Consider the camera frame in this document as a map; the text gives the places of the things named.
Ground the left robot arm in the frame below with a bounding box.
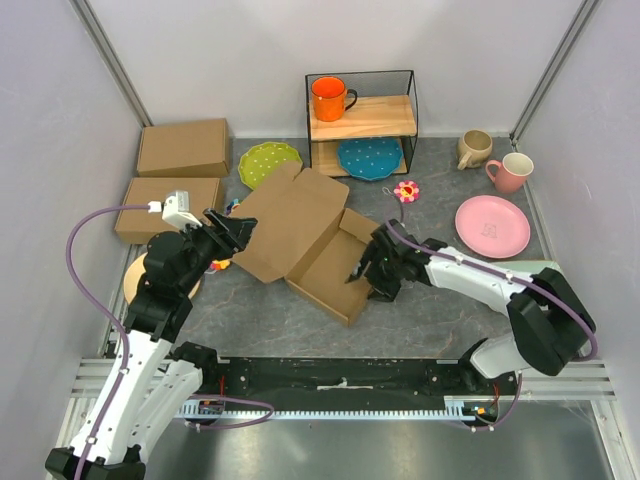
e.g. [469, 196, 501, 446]
[45, 201, 258, 479]

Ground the closed cardboard box rear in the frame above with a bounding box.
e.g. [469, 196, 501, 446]
[137, 118, 231, 178]

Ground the grey cable duct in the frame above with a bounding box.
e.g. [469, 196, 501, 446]
[174, 398, 497, 422]

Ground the orange mug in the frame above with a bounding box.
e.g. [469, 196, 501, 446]
[311, 76, 358, 122]

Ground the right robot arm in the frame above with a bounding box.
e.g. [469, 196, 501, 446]
[347, 220, 597, 394]

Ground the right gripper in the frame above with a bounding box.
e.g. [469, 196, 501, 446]
[346, 239, 404, 303]

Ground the beige bird plate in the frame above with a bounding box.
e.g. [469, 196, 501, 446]
[122, 251, 201, 306]

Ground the large cardboard box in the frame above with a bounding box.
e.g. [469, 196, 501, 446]
[231, 161, 378, 327]

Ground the pink flower toy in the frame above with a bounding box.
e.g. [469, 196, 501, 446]
[382, 180, 420, 204]

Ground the beige ceramic mug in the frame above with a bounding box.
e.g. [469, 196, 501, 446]
[456, 129, 493, 170]

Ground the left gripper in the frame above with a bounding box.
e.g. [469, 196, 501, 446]
[178, 207, 258, 294]

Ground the pink mug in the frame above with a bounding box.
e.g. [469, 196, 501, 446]
[485, 152, 534, 194]

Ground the rainbow flower toy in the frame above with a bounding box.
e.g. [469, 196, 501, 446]
[225, 198, 241, 216]
[207, 260, 231, 274]

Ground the mint rectangular plate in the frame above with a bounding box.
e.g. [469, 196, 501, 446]
[509, 260, 562, 274]

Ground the pink round plate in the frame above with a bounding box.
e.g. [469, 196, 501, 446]
[454, 195, 531, 259]

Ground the green dotted plate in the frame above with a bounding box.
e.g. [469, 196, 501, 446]
[238, 141, 302, 190]

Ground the blue dotted plate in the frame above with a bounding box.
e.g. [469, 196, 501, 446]
[337, 137, 403, 181]

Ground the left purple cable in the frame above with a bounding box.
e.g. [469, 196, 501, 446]
[65, 203, 161, 480]

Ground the closed cardboard box front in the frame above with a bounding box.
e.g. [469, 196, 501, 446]
[115, 177, 225, 245]

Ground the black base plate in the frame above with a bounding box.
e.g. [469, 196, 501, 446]
[170, 343, 516, 414]

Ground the closed cardboard box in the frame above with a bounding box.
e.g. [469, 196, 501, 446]
[137, 118, 231, 178]
[115, 177, 225, 245]

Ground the black wire wooden shelf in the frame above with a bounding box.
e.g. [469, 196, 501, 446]
[305, 69, 419, 178]

